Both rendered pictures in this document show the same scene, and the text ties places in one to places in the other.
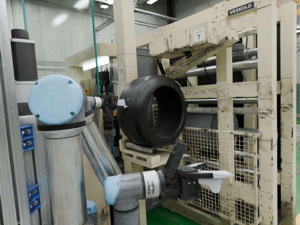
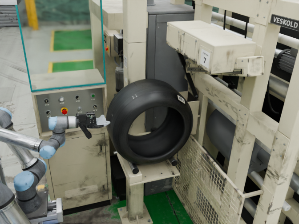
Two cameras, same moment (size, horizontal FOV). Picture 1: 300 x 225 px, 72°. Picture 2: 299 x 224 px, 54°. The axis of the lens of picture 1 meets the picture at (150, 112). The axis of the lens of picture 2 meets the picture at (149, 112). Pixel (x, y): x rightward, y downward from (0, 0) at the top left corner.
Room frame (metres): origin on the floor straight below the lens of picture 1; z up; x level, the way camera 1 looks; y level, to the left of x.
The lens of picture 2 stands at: (0.05, -0.66, 2.16)
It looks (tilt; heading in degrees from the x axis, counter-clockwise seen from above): 28 degrees down; 22
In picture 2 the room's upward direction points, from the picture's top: 1 degrees clockwise
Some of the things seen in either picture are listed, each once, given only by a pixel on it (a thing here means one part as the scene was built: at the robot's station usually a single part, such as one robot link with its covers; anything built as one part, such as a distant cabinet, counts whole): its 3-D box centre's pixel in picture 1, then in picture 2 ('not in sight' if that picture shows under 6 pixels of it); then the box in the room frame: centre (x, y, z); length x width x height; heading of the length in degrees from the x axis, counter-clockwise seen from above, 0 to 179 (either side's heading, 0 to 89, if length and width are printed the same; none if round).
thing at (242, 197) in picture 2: (201, 168); (199, 190); (1.72, -0.41, 0.65); 0.90 x 0.02 x 0.70; 41
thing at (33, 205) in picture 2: not in sight; (27, 199); (1.06, 0.56, 0.77); 0.15 x 0.15 x 0.10
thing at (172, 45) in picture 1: (184, 43); (204, 43); (1.77, -0.31, 1.71); 0.61 x 0.25 x 0.15; 41
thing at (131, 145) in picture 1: (139, 147); (128, 156); (1.58, 0.09, 0.90); 0.35 x 0.05 x 0.05; 41
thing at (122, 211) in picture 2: not in sight; (134, 214); (1.85, 0.17, 0.02); 0.27 x 0.27 x 0.04; 41
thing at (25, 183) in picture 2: not in sight; (25, 184); (1.07, 0.56, 0.88); 0.13 x 0.12 x 0.14; 14
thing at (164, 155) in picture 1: (153, 156); (147, 163); (1.67, -0.01, 0.80); 0.37 x 0.36 x 0.02; 131
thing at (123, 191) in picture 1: (124, 189); not in sight; (0.57, 0.08, 1.04); 0.11 x 0.08 x 0.09; 102
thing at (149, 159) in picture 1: (139, 156); (128, 163); (1.58, 0.10, 0.83); 0.36 x 0.09 x 0.06; 41
